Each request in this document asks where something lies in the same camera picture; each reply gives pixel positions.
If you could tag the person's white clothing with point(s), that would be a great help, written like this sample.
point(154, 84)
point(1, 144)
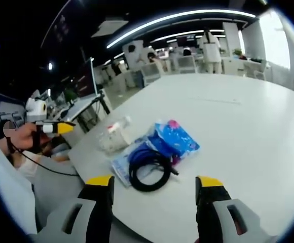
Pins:
point(7, 192)

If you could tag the long ceiling light strip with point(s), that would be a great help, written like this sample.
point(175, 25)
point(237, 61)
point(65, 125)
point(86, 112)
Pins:
point(177, 19)

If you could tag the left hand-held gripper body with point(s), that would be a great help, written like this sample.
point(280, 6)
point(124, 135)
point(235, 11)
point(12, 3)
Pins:
point(35, 108)

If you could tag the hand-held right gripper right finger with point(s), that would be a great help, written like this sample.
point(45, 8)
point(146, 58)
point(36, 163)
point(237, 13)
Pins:
point(213, 200)

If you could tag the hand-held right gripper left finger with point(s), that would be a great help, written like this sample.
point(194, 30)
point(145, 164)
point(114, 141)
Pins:
point(96, 202)

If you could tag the green potted plant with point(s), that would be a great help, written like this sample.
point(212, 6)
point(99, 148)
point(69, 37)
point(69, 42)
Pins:
point(237, 51)

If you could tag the white office desk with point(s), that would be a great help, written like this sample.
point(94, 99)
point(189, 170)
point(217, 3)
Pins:
point(78, 107)

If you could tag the white mesh office chair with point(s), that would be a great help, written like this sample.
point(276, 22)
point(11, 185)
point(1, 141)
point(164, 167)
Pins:
point(256, 69)
point(187, 64)
point(150, 73)

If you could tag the blue plastic bag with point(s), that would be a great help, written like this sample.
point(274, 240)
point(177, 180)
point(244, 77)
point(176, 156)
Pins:
point(180, 141)

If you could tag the clear bag with white contents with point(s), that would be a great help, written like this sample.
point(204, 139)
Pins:
point(114, 143)

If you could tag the white tabletop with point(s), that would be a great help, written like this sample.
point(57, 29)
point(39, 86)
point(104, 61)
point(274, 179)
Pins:
point(238, 126)

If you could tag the person's left hand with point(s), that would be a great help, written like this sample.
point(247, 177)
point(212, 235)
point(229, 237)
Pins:
point(25, 138)

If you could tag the computer monitor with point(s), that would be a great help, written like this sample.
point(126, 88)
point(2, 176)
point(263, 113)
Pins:
point(86, 78)

